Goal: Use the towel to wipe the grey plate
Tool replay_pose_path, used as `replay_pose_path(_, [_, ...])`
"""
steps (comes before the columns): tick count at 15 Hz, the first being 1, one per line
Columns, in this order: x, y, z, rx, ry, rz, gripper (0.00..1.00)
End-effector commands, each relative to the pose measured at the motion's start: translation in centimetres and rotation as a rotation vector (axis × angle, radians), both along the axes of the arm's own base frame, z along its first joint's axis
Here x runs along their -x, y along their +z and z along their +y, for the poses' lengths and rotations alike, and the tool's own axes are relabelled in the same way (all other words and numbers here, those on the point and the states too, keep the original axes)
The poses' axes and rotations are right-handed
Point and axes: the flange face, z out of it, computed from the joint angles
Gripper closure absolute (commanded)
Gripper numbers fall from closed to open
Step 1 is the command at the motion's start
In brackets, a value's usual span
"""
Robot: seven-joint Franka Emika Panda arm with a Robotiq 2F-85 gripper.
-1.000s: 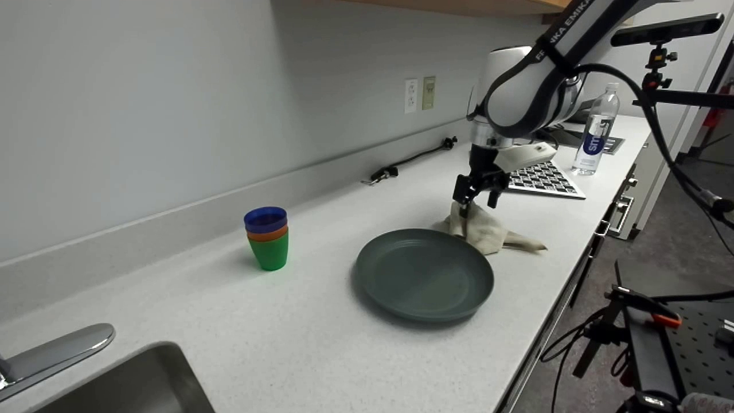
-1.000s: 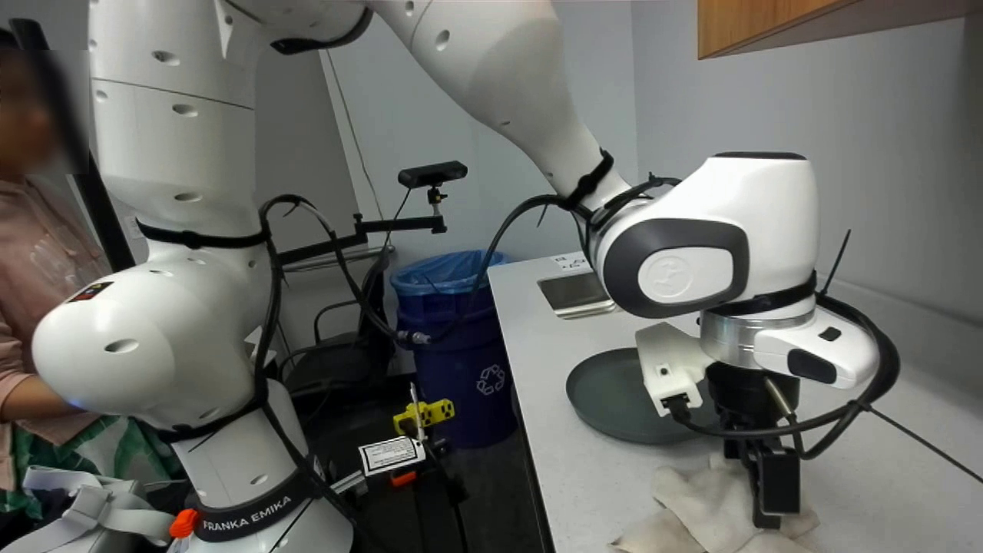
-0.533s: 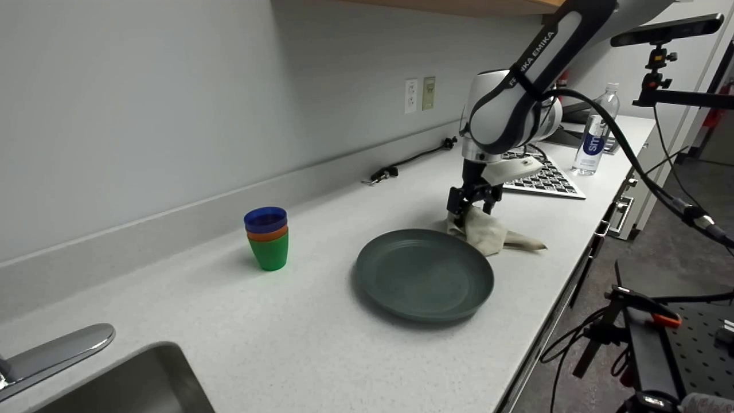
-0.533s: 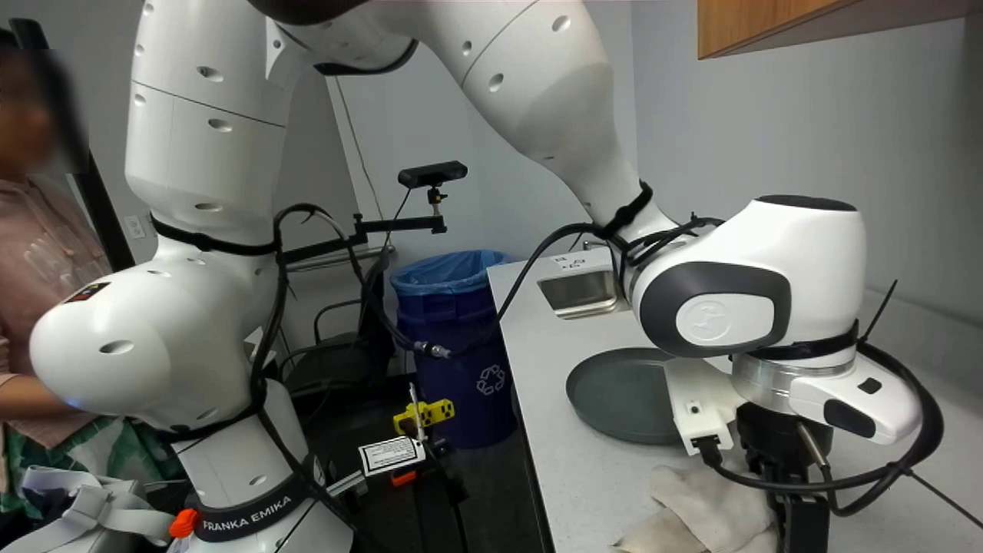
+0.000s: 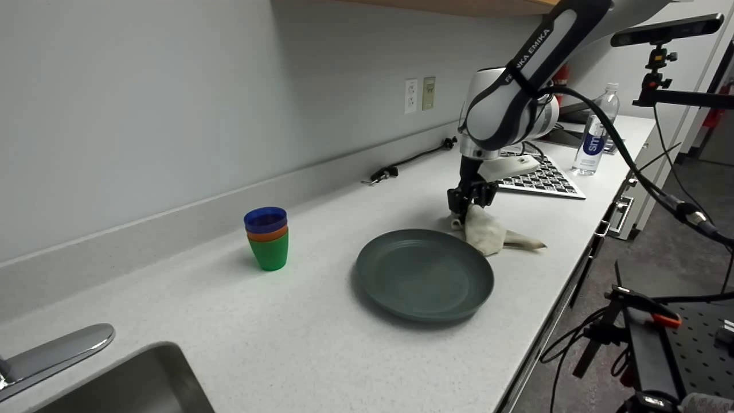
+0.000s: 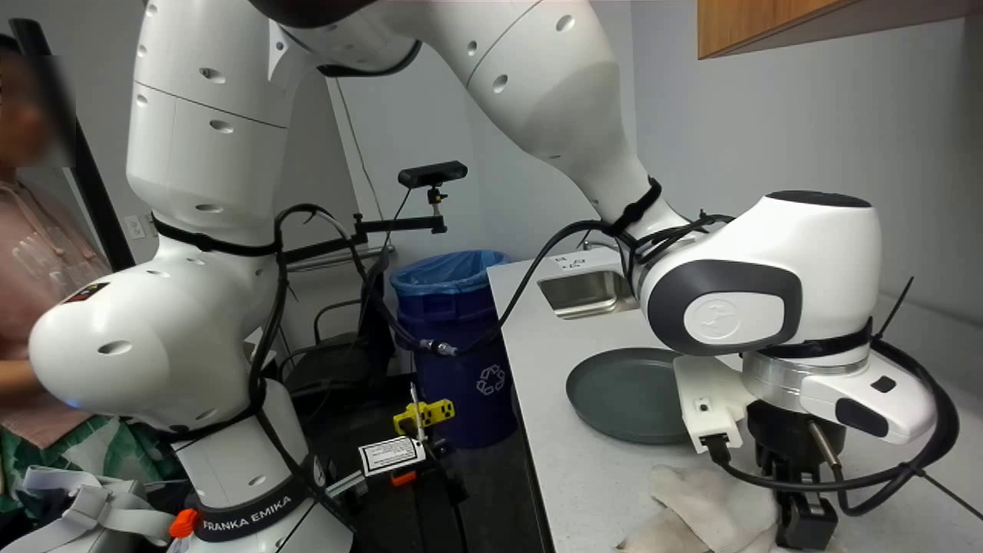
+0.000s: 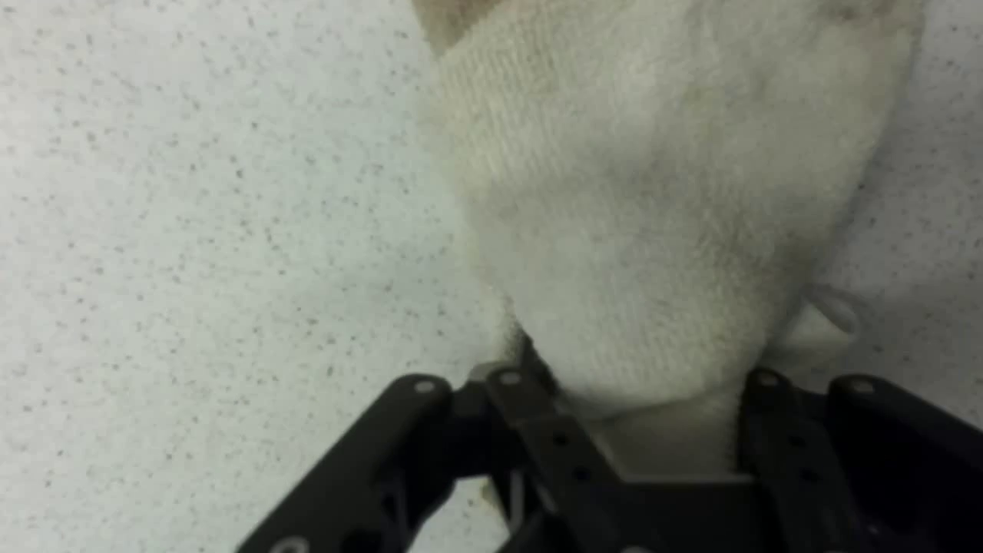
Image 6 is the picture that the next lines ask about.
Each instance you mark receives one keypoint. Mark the grey round plate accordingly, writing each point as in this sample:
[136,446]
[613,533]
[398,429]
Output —
[618,394]

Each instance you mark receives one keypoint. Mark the blue trash bin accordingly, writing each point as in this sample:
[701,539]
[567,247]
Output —
[457,349]

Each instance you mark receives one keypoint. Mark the black equipment box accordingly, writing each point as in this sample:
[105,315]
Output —
[333,371]

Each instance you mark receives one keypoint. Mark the person in pink top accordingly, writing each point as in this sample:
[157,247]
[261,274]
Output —
[31,266]

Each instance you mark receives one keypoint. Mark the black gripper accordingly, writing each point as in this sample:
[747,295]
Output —
[788,446]

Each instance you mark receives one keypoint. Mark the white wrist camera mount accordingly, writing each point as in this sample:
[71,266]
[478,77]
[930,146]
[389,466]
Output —
[712,401]

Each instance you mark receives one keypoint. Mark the yellow clamp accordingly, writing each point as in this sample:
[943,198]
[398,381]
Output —
[423,417]

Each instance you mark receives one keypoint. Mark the wooden wall cabinet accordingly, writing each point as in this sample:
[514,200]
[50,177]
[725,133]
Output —
[757,27]

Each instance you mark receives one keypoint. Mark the steel sink basin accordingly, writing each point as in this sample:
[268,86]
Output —
[584,294]

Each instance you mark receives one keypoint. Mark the white paper tag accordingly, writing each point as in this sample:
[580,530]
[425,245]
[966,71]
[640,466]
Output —
[392,456]

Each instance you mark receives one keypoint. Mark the black stereo camera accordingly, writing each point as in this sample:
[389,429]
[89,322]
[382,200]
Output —
[431,174]

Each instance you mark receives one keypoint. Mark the thin black rod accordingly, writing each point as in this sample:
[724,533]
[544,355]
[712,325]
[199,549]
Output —
[954,494]

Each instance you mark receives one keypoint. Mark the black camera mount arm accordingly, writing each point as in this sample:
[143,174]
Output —
[399,223]

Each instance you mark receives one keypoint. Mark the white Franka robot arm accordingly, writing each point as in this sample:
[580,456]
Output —
[205,133]

